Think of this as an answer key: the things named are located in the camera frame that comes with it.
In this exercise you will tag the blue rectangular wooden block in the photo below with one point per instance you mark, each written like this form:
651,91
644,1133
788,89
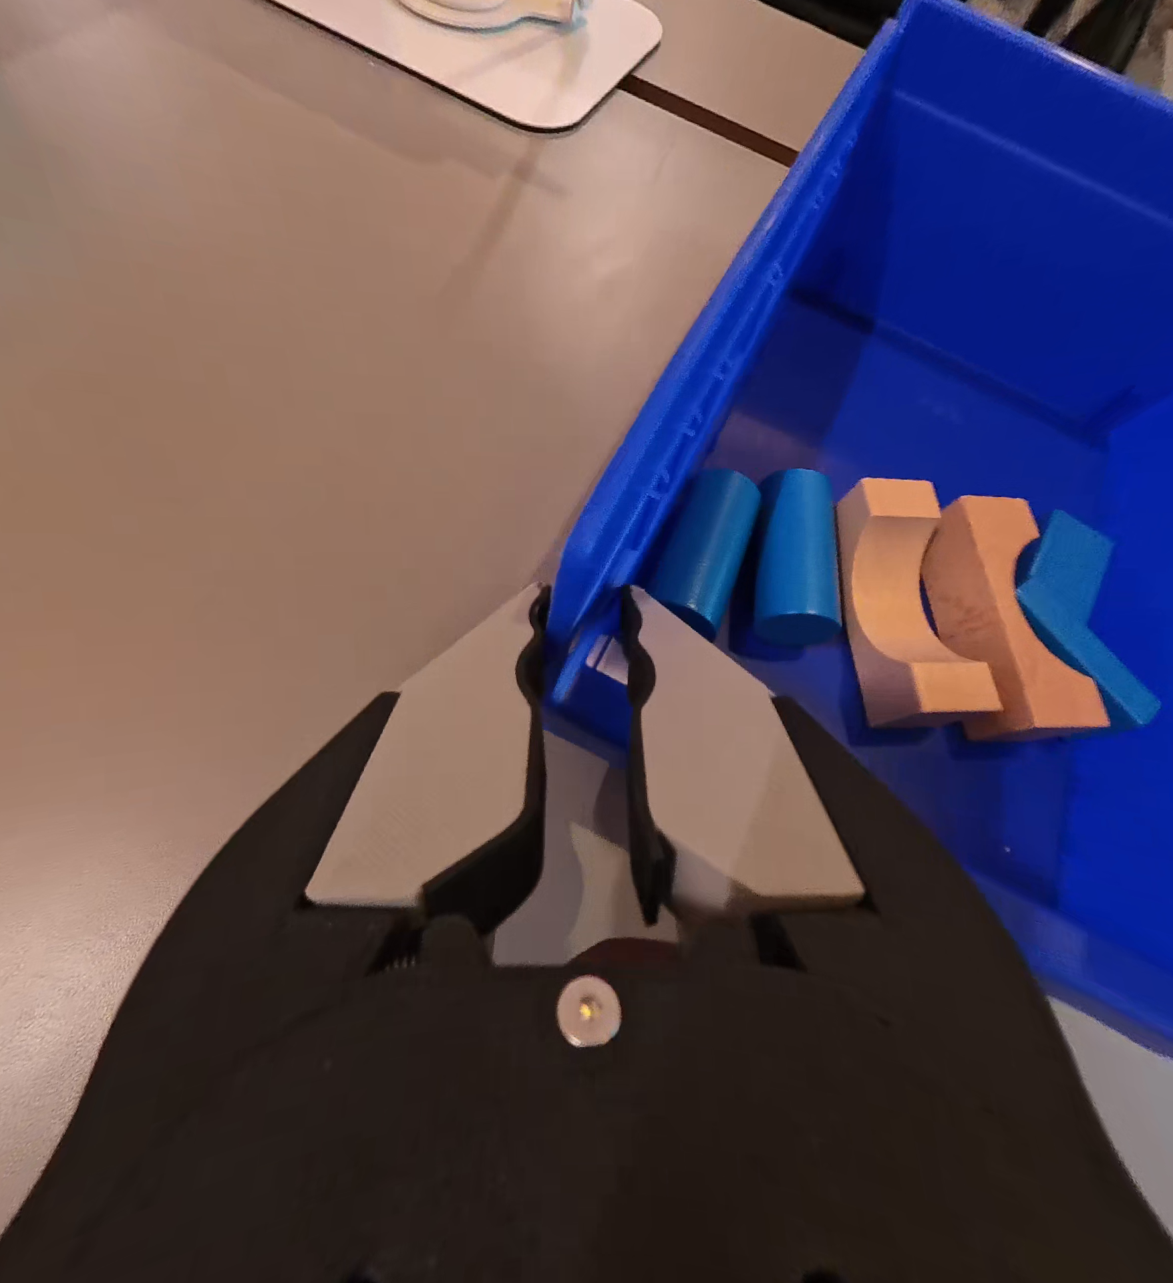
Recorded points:
1063,566
1124,688

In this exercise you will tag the blue plastic bin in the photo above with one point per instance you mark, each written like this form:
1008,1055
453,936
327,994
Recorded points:
997,301

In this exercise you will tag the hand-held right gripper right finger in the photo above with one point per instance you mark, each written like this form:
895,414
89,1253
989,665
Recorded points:
748,792

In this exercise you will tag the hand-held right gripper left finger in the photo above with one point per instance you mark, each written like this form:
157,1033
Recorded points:
438,792

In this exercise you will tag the blue wooden cylinder block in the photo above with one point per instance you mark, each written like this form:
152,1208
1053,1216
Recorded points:
798,563
708,552

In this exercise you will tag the natural wooden arch block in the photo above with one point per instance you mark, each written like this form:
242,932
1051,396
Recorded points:
888,622
1028,662

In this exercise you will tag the white document stand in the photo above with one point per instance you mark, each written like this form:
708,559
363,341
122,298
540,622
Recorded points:
507,70

